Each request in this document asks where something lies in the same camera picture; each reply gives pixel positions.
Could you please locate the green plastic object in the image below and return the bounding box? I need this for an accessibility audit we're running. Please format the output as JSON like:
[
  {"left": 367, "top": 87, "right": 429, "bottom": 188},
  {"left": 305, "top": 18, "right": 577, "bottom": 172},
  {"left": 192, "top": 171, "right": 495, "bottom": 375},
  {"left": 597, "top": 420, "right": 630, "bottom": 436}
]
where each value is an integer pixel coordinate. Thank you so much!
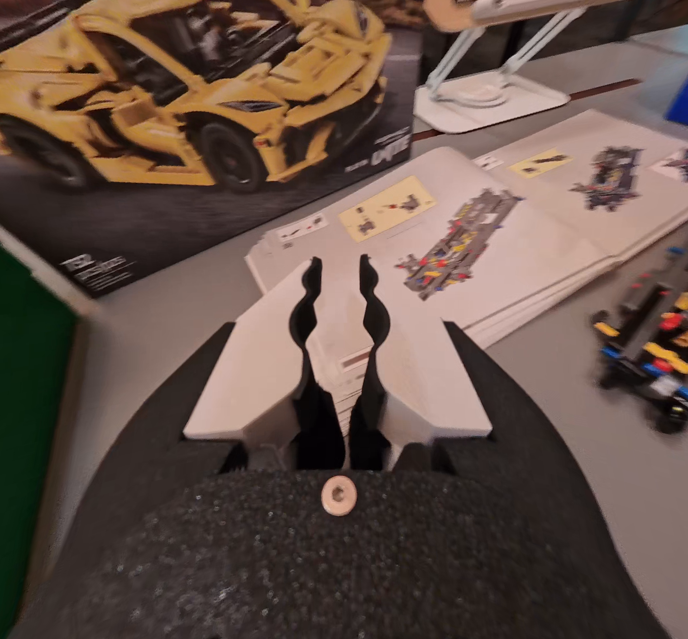
[{"left": 0, "top": 246, "right": 81, "bottom": 626}]

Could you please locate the multicoloured lego chassis assembly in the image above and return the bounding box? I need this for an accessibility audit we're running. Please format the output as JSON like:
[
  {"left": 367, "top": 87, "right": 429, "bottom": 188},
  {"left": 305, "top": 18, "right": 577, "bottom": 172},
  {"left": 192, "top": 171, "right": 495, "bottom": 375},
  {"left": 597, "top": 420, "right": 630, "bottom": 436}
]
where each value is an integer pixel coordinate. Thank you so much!
[{"left": 588, "top": 243, "right": 688, "bottom": 435}]

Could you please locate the lego instruction booklet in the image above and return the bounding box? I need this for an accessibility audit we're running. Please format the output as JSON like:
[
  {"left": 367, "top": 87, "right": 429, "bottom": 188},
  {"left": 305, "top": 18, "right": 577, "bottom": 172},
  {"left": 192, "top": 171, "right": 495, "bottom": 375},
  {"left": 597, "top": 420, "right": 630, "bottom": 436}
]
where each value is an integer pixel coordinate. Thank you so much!
[{"left": 244, "top": 109, "right": 688, "bottom": 425}]

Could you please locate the blue flat object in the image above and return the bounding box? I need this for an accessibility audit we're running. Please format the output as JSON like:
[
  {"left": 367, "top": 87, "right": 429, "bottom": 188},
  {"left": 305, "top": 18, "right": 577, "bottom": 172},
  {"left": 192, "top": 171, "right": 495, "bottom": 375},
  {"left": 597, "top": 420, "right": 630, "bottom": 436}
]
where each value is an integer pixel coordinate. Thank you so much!
[{"left": 645, "top": 58, "right": 688, "bottom": 124}]

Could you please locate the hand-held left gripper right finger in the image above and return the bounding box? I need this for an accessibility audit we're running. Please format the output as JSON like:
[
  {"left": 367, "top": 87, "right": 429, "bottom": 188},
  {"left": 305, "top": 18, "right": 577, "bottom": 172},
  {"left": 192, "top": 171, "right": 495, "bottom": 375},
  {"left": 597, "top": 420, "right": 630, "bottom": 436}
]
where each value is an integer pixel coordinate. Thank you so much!
[{"left": 348, "top": 254, "right": 493, "bottom": 470}]

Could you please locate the black lego set box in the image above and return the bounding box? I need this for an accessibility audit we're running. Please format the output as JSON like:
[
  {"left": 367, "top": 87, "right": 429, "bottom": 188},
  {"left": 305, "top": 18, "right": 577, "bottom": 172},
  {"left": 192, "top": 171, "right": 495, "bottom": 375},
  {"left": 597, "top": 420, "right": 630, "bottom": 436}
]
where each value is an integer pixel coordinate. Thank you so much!
[{"left": 0, "top": 0, "right": 431, "bottom": 298}]

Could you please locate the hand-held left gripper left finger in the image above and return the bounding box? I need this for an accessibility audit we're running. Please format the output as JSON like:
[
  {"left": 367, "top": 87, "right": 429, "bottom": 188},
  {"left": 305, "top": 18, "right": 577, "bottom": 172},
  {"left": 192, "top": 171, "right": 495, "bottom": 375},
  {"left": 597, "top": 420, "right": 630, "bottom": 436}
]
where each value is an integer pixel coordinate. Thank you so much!
[{"left": 183, "top": 257, "right": 346, "bottom": 470}]

